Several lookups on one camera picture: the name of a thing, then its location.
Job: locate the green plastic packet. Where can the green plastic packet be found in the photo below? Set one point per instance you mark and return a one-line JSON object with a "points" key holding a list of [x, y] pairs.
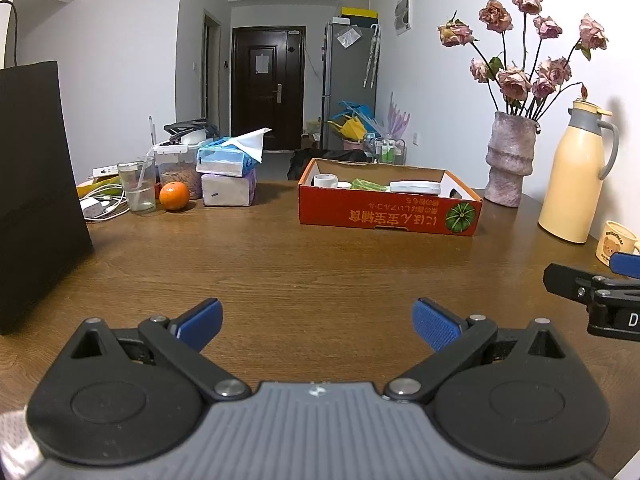
{"points": [[367, 185]]}

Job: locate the purple feather decoration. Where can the purple feather decoration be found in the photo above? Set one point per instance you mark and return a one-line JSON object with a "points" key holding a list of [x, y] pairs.
{"points": [[397, 117]]}

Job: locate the orange cardboard box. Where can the orange cardboard box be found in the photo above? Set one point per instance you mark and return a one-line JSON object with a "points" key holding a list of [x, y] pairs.
{"points": [[350, 215]]}

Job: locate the white paper notice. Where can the white paper notice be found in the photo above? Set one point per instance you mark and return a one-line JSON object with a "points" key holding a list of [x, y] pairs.
{"points": [[261, 63]]}

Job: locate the folded pale umbrella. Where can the folded pale umbrella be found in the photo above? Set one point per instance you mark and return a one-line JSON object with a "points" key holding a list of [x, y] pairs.
{"points": [[372, 55]]}

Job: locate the clear plastic bag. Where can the clear plastic bag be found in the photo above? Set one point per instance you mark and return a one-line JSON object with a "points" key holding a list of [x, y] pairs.
{"points": [[349, 37]]}

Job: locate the black cloth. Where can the black cloth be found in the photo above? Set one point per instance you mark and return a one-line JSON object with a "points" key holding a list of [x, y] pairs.
{"points": [[310, 160]]}

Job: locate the bunch of dried pink roses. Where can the bunch of dried pink roses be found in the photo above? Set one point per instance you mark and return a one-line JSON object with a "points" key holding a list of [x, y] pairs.
{"points": [[515, 82]]}

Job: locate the white electrical panel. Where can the white electrical panel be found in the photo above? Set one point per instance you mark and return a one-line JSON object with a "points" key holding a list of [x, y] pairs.
{"points": [[403, 12]]}

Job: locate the yellow bag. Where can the yellow bag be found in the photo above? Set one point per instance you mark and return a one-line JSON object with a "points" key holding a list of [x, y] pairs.
{"points": [[350, 130]]}

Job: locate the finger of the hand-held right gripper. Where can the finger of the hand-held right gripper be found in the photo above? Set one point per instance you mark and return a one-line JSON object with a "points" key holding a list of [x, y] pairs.
{"points": [[615, 310], [627, 265]]}

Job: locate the black paper bag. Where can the black paper bag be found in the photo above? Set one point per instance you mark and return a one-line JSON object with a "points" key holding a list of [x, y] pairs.
{"points": [[35, 185]]}

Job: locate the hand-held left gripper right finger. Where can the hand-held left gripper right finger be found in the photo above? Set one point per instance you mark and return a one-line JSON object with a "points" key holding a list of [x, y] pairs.
{"points": [[435, 327]]}

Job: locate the metal trolley cart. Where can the metal trolley cart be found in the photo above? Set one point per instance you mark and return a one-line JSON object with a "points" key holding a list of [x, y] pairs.
{"points": [[387, 150]]}

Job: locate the dark interior doorway frame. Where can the dark interior doorway frame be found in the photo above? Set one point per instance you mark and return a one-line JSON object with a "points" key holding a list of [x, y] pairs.
{"points": [[211, 65]]}

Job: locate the white tape roll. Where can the white tape roll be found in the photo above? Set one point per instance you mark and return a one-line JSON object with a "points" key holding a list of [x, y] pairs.
{"points": [[324, 180]]}

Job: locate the purple tissue pack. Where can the purple tissue pack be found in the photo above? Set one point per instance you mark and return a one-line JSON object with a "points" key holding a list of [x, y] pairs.
{"points": [[225, 190]]}

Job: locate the yellow flat box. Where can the yellow flat box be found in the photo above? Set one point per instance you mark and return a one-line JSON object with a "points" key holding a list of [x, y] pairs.
{"points": [[359, 12]]}

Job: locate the cream thermos jug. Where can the cream thermos jug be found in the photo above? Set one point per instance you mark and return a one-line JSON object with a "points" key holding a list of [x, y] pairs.
{"points": [[570, 185]]}

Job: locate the white round appliance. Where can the white round appliance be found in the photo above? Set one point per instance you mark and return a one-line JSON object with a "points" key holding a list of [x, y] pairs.
{"points": [[189, 137]]}

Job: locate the black folded frame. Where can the black folded frame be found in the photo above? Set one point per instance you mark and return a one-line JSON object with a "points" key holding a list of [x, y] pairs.
{"points": [[190, 127]]}

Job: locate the white and red lint brush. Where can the white and red lint brush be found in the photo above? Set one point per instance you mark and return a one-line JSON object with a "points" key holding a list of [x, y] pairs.
{"points": [[415, 188]]}

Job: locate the dark brown entrance door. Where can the dark brown entrance door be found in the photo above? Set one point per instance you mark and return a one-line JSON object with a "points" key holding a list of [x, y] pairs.
{"points": [[267, 105]]}

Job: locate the small brown carton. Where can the small brown carton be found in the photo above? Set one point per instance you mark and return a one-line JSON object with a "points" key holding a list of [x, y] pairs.
{"points": [[311, 137]]}

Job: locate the pink bucket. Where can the pink bucket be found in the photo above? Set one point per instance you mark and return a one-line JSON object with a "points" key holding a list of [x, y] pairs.
{"points": [[352, 145]]}

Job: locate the white drinking straw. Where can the white drinking straw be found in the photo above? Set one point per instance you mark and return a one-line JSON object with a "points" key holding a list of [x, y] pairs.
{"points": [[142, 175]]}

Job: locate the pink stone vase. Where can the pink stone vase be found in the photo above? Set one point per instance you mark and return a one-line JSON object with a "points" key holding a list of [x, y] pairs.
{"points": [[510, 160]]}

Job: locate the white charger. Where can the white charger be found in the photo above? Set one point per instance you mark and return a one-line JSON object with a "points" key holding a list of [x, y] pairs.
{"points": [[91, 207]]}

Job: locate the grey refrigerator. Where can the grey refrigerator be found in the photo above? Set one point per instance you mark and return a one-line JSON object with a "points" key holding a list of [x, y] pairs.
{"points": [[345, 80]]}

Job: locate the blue tissue pack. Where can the blue tissue pack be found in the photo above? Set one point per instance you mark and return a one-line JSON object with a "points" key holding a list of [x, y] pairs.
{"points": [[220, 162]]}

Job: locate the orange fruit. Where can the orange fruit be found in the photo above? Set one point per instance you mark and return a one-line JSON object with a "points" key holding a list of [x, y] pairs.
{"points": [[175, 196]]}

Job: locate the cream bear mug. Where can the cream bear mug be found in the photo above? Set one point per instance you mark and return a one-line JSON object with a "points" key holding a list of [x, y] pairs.
{"points": [[612, 245]]}

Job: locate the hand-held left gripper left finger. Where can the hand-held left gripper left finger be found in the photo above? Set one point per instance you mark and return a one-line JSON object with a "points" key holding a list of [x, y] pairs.
{"points": [[202, 320]]}

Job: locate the clear glass cup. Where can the clear glass cup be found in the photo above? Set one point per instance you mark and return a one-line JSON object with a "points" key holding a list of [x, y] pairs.
{"points": [[137, 195]]}

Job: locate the clear storage container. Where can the clear storage container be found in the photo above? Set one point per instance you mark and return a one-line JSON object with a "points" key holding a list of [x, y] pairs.
{"points": [[175, 165]]}

